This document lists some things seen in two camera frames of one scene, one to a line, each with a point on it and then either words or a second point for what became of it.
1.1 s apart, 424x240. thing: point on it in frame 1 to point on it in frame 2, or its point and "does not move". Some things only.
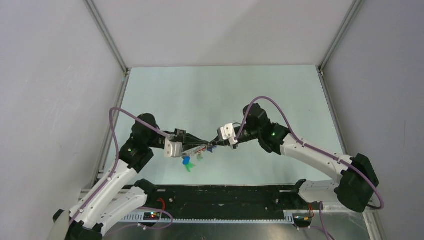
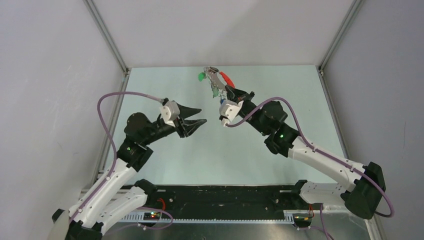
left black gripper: [188, 141] to [187, 127]
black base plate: [222, 201] does not move
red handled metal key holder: [195, 150] to [218, 78]
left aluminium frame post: [100, 24] does not move
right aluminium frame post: [343, 30] does not move
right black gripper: [223, 143] to [236, 95]
